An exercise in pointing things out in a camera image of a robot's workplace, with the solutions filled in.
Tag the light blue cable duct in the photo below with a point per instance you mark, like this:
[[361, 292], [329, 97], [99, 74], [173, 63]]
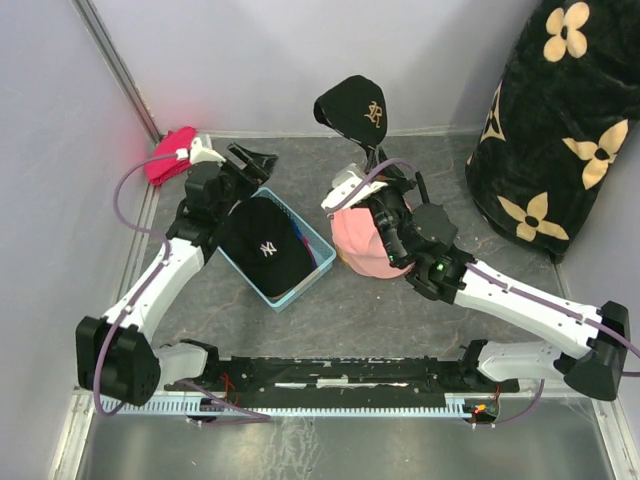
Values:
[[200, 406]]

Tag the wooden hat stand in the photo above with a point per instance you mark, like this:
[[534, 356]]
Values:
[[342, 256]]

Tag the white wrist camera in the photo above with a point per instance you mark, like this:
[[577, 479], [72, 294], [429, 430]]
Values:
[[349, 187], [198, 152]]

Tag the black cap white NY logo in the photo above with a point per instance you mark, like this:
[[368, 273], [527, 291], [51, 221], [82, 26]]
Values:
[[263, 243]]

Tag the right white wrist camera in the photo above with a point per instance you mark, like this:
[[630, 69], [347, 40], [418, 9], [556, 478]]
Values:
[[349, 187]]

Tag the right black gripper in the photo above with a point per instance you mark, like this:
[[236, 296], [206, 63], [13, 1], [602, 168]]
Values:
[[396, 181]]

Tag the black floral blanket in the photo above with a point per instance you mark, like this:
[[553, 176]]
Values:
[[566, 102]]

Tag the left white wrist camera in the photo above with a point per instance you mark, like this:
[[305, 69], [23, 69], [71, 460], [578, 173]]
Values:
[[198, 152]]

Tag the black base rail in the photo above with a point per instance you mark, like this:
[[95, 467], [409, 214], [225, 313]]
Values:
[[324, 382]]

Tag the aluminium corner profile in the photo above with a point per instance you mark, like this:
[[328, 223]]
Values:
[[96, 27]]

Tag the red cloth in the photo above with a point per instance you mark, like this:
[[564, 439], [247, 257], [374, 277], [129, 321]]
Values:
[[171, 155]]

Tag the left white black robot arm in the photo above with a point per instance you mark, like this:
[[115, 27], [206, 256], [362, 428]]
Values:
[[114, 355]]

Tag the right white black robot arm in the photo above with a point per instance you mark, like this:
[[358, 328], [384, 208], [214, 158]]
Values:
[[582, 345]]

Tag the light blue plastic basket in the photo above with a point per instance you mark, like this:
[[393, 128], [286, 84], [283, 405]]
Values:
[[325, 254]]

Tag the pink cap with R logo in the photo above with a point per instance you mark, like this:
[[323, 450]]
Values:
[[354, 232]]

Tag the tan cap in basket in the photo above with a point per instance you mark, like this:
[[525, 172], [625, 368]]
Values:
[[289, 295]]

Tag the black cap gold R logo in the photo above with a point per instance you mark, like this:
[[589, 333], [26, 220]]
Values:
[[356, 109]]

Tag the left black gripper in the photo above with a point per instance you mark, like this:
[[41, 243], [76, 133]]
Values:
[[255, 173]]

